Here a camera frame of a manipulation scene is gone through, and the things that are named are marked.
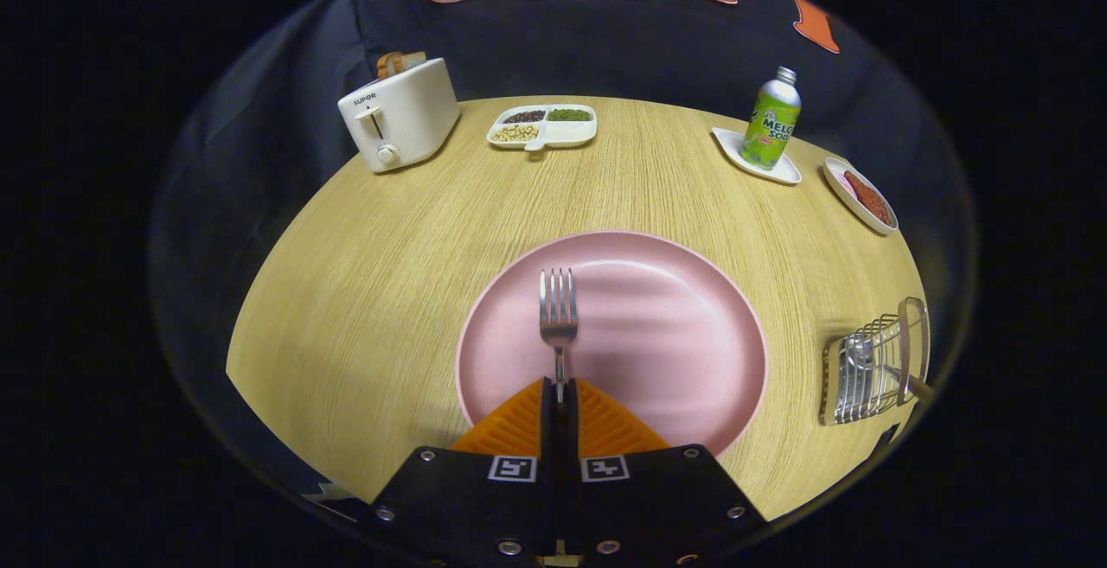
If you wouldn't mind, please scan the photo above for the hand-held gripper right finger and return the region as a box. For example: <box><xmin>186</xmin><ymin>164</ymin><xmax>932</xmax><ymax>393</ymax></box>
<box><xmin>566</xmin><ymin>378</ymin><xmax>766</xmax><ymax>567</ymax></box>

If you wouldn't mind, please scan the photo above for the white divided snack dish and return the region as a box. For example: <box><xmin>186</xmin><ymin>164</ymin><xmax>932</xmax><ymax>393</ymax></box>
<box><xmin>487</xmin><ymin>104</ymin><xmax>598</xmax><ymax>152</ymax></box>

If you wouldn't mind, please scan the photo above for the white square coaster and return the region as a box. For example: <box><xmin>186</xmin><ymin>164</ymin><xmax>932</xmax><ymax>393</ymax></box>
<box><xmin>712</xmin><ymin>126</ymin><xmax>803</xmax><ymax>186</ymax></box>

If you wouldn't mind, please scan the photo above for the wooden handled fork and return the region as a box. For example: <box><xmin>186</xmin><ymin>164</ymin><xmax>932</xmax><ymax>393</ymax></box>
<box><xmin>539</xmin><ymin>268</ymin><xmax>579</xmax><ymax>431</ymax></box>

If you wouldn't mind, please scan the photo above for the pink round plate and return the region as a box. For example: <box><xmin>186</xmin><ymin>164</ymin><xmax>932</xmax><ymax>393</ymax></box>
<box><xmin>455</xmin><ymin>230</ymin><xmax>769</xmax><ymax>458</ymax></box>

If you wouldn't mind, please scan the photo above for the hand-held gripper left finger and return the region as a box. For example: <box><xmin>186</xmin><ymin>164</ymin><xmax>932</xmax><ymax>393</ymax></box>
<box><xmin>359</xmin><ymin>378</ymin><xmax>554</xmax><ymax>568</ymax></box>

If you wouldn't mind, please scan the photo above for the white oval plate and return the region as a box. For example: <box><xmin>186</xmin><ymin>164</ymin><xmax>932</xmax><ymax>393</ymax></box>
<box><xmin>822</xmin><ymin>157</ymin><xmax>899</xmax><ymax>235</ymax></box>

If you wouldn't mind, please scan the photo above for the green soda bottle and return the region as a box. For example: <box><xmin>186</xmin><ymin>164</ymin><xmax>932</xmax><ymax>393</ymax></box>
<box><xmin>739</xmin><ymin>66</ymin><xmax>803</xmax><ymax>171</ymax></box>

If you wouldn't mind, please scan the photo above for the wooden handled spoon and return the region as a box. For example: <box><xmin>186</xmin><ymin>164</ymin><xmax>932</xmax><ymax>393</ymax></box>
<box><xmin>839</xmin><ymin>335</ymin><xmax>937</xmax><ymax>405</ymax></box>

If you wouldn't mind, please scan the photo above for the metal wire basket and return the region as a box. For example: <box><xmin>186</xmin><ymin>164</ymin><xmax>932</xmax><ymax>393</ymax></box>
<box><xmin>819</xmin><ymin>297</ymin><xmax>931</xmax><ymax>427</ymax></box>

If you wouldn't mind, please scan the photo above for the white toaster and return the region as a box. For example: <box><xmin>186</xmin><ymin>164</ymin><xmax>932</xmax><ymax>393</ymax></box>
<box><xmin>337</xmin><ymin>57</ymin><xmax>461</xmax><ymax>174</ymax></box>

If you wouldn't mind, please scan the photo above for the black backdrop cloth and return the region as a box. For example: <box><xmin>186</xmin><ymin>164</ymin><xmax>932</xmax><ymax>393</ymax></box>
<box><xmin>147</xmin><ymin>0</ymin><xmax>978</xmax><ymax>500</ymax></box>

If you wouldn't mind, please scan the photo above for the red meat portion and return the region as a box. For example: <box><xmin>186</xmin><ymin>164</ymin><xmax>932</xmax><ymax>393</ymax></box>
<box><xmin>843</xmin><ymin>170</ymin><xmax>892</xmax><ymax>226</ymax></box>

